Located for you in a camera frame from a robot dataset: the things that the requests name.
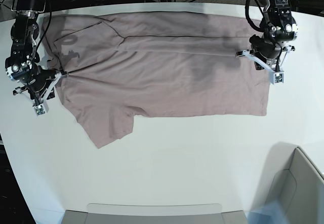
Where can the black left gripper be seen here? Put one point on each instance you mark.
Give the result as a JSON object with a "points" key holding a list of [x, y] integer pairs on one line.
{"points": [[266, 51]]}

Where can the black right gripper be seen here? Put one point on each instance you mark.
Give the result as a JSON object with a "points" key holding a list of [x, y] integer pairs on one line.
{"points": [[37, 80]]}

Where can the mauve pink T-shirt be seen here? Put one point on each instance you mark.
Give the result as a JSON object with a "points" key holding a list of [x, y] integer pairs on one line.
{"points": [[152, 64]]}

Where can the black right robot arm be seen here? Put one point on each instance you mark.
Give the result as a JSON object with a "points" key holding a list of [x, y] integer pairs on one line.
{"points": [[22, 64]]}

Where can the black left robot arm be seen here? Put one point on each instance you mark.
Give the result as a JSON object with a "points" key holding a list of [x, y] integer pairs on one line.
{"points": [[278, 27]]}

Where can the grey bin at right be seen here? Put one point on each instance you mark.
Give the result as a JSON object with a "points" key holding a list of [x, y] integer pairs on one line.
{"points": [[296, 193]]}

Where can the grey tray at bottom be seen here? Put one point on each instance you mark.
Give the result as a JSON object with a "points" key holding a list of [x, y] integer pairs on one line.
{"points": [[106, 213]]}

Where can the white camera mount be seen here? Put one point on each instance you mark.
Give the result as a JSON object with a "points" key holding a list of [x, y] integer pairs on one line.
{"points": [[276, 76], [40, 107]]}

